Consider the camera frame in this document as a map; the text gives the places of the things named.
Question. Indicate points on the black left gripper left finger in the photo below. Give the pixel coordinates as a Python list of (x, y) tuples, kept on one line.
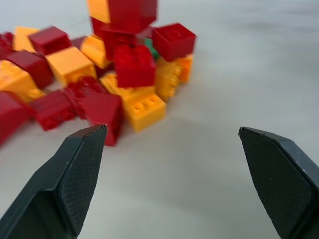
[(62, 184)]

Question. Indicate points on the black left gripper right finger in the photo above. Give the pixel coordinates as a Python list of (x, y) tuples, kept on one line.
[(281, 184)]

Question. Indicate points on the red toy block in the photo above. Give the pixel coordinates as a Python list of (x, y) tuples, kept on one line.
[(49, 41), (31, 67), (106, 115), (53, 109), (129, 13), (10, 114), (117, 41), (82, 93), (173, 41), (5, 43), (135, 67)]

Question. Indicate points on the yellow toy block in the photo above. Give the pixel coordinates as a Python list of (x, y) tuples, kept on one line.
[(71, 64), (112, 83), (15, 79), (21, 39), (145, 112), (186, 68), (96, 51), (167, 79), (98, 8)]

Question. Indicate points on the green plastic toy brick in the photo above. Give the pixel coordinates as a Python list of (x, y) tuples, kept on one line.
[(151, 48)]

